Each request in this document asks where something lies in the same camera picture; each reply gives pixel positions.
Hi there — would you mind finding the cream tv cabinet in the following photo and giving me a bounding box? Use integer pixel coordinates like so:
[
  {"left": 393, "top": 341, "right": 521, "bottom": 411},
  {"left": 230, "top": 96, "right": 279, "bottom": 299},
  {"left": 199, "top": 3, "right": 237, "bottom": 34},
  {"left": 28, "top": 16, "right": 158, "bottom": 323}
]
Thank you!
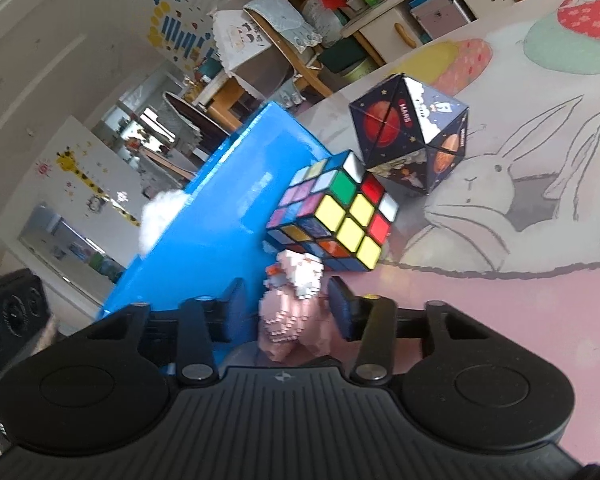
[{"left": 340, "top": 0, "right": 600, "bottom": 68}]

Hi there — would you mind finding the green waste bin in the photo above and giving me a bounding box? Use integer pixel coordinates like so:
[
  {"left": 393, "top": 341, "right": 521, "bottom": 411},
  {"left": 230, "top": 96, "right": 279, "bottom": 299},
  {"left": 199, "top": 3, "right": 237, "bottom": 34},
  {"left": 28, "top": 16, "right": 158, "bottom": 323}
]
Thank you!
[{"left": 342, "top": 57, "right": 378, "bottom": 83}]

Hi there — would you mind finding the blue yellow wall chart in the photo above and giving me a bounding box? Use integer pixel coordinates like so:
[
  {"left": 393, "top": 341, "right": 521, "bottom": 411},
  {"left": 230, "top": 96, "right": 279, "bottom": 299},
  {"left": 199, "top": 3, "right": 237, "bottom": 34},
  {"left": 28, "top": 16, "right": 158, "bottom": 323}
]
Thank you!
[{"left": 145, "top": 0, "right": 246, "bottom": 63}]

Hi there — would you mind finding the pink block pig toy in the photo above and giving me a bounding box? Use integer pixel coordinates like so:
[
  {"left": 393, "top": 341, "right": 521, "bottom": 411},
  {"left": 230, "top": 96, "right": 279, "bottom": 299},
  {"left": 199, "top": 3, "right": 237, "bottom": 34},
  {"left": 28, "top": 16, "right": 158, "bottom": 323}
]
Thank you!
[{"left": 256, "top": 247, "right": 341, "bottom": 361}]

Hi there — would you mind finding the rubik's cube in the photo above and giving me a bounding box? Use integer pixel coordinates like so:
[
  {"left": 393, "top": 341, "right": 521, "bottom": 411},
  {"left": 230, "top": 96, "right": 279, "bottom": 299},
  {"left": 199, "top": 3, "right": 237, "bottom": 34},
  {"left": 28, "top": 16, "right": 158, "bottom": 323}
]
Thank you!
[{"left": 265, "top": 150, "right": 400, "bottom": 273}]

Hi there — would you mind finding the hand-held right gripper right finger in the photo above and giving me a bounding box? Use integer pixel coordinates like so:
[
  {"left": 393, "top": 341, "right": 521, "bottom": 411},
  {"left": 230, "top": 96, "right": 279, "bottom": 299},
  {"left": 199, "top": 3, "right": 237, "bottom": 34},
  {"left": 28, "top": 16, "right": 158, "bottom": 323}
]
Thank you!
[{"left": 327, "top": 276, "right": 482, "bottom": 387}]

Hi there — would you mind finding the blue cardboard box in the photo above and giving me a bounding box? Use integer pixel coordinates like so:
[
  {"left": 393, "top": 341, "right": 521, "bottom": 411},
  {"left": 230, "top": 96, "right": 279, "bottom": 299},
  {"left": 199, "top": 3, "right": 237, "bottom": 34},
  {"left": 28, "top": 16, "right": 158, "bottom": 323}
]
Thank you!
[{"left": 97, "top": 101, "right": 341, "bottom": 361}]

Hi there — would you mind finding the twine rope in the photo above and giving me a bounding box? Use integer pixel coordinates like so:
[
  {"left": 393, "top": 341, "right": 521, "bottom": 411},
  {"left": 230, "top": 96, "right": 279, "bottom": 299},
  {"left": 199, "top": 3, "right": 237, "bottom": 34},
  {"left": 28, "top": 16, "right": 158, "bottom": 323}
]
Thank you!
[{"left": 35, "top": 312, "right": 59, "bottom": 348}]

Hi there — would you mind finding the wooden dining table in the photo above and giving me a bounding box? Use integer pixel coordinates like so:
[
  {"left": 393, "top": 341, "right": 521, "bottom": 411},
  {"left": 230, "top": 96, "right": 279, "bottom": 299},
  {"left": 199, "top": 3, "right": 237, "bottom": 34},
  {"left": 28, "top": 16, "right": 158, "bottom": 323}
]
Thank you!
[{"left": 205, "top": 77, "right": 261, "bottom": 131}]

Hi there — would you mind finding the pink metal case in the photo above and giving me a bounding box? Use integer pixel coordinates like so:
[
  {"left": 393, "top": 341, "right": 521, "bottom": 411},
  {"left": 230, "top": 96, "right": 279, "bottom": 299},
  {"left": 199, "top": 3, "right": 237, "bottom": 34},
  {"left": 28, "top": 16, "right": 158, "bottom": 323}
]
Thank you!
[{"left": 409, "top": 0, "right": 473, "bottom": 41}]

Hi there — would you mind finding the space print folding cube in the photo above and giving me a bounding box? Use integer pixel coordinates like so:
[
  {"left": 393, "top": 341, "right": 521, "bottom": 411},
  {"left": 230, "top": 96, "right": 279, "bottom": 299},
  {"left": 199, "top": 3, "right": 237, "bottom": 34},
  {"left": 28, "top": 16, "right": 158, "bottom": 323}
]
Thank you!
[{"left": 348, "top": 72, "right": 470, "bottom": 196}]

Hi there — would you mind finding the giraffe height wall sticker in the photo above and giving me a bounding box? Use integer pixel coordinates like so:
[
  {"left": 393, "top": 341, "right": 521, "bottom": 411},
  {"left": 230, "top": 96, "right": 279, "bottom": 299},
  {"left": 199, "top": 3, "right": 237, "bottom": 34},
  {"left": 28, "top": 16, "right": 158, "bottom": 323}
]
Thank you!
[{"left": 55, "top": 145, "right": 141, "bottom": 226}]

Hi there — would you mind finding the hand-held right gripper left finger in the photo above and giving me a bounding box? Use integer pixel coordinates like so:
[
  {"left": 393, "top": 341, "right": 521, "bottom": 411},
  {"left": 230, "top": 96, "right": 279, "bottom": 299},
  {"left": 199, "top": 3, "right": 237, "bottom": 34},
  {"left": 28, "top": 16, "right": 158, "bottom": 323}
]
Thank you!
[{"left": 85, "top": 276, "right": 248, "bottom": 386}]

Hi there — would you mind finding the pale blue lace cloth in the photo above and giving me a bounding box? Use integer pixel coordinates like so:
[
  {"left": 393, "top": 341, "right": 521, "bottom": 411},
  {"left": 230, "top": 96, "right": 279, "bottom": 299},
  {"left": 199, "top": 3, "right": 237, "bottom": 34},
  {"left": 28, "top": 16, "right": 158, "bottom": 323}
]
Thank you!
[{"left": 242, "top": 0, "right": 326, "bottom": 53}]

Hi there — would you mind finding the rabbit print table cover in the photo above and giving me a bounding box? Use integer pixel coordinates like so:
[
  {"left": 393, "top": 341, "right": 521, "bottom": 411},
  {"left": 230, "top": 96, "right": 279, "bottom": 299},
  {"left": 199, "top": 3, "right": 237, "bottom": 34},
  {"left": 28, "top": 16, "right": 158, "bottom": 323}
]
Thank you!
[{"left": 260, "top": 0, "right": 600, "bottom": 466}]

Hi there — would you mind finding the light wooden chair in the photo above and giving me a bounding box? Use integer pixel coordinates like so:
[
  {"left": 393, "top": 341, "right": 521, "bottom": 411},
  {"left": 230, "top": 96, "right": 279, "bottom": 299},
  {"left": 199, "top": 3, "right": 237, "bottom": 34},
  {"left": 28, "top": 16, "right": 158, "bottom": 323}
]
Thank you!
[{"left": 250, "top": 10, "right": 336, "bottom": 101}]

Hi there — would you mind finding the white cartoon chair cover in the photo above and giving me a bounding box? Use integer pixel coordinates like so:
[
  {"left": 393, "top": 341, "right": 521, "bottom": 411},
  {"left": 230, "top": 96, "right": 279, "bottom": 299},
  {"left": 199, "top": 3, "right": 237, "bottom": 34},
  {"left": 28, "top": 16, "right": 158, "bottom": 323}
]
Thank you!
[{"left": 210, "top": 7, "right": 301, "bottom": 98}]

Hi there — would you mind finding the fluffy plush toy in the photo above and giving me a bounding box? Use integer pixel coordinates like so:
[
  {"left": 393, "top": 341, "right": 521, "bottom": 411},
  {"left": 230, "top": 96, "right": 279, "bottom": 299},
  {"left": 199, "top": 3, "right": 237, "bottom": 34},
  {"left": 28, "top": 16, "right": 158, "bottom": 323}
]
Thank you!
[{"left": 140, "top": 190, "right": 188, "bottom": 256}]

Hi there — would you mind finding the dark wooden chair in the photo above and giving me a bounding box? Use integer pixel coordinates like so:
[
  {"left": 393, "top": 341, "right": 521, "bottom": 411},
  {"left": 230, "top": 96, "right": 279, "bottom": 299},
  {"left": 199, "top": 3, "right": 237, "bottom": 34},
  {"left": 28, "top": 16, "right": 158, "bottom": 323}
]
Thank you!
[{"left": 162, "top": 91, "right": 231, "bottom": 176}]

